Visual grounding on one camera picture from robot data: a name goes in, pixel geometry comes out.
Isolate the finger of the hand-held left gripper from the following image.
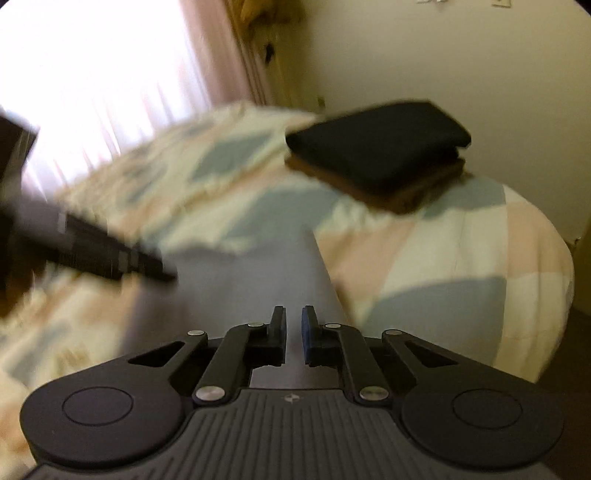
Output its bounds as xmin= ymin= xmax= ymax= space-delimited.
xmin=13 ymin=198 xmax=179 ymax=284

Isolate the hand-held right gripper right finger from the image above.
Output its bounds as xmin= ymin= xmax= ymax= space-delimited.
xmin=301 ymin=305 xmax=468 ymax=406

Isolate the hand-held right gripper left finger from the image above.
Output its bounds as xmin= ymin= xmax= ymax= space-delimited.
xmin=128 ymin=305 xmax=288 ymax=406

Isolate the grey garment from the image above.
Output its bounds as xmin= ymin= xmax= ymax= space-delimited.
xmin=117 ymin=228 xmax=357 ymax=391

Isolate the pink curtain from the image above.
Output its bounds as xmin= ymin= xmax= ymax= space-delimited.
xmin=0 ymin=0 xmax=274 ymax=197

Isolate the brown folded garment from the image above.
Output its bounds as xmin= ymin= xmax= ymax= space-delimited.
xmin=284 ymin=154 xmax=467 ymax=216

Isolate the pastel patchwork quilt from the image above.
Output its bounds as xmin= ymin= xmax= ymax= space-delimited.
xmin=0 ymin=102 xmax=576 ymax=462

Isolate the black folded garment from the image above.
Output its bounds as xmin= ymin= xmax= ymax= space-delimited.
xmin=285 ymin=99 xmax=472 ymax=195

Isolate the wooden cabinet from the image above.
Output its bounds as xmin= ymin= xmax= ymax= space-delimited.
xmin=225 ymin=0 xmax=311 ymax=110

